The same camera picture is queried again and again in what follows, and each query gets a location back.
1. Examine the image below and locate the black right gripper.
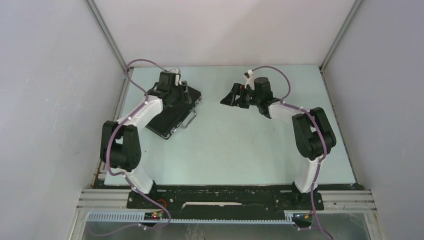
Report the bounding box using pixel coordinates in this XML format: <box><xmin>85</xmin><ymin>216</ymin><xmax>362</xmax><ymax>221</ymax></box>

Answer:
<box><xmin>220</xmin><ymin>82</ymin><xmax>262</xmax><ymax>109</ymax></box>

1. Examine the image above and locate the black aluminium poker case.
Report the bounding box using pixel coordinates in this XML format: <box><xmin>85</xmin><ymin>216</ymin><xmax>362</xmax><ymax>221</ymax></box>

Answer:
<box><xmin>146</xmin><ymin>86</ymin><xmax>202</xmax><ymax>140</ymax></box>

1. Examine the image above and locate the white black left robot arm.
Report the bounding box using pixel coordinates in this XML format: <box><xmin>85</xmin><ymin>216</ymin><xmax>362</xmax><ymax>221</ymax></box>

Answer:
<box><xmin>100</xmin><ymin>68</ymin><xmax>197</xmax><ymax>208</ymax></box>

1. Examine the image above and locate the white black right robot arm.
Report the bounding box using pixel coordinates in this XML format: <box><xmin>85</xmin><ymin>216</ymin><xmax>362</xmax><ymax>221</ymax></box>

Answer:
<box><xmin>220</xmin><ymin>77</ymin><xmax>337</xmax><ymax>209</ymax></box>

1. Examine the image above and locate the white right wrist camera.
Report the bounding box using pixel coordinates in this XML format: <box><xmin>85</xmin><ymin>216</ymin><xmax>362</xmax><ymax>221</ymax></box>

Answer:
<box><xmin>243</xmin><ymin>69</ymin><xmax>255</xmax><ymax>90</ymax></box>

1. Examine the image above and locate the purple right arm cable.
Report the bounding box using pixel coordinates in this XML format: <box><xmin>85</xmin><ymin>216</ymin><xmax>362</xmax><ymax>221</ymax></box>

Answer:
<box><xmin>251</xmin><ymin>65</ymin><xmax>334</xmax><ymax>239</ymax></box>

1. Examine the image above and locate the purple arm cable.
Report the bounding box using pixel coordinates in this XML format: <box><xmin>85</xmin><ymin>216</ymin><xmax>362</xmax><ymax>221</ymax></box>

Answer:
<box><xmin>251</xmin><ymin>65</ymin><xmax>334</xmax><ymax>239</ymax></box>
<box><xmin>86</xmin><ymin>58</ymin><xmax>171</xmax><ymax>238</ymax></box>

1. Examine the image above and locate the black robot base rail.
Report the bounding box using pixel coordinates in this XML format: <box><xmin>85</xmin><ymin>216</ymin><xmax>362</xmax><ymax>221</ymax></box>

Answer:
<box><xmin>126</xmin><ymin>184</ymin><xmax>324</xmax><ymax>221</ymax></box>

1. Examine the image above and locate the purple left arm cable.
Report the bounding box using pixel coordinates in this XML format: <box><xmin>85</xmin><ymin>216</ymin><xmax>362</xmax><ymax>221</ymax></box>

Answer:
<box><xmin>86</xmin><ymin>58</ymin><xmax>171</xmax><ymax>238</ymax></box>

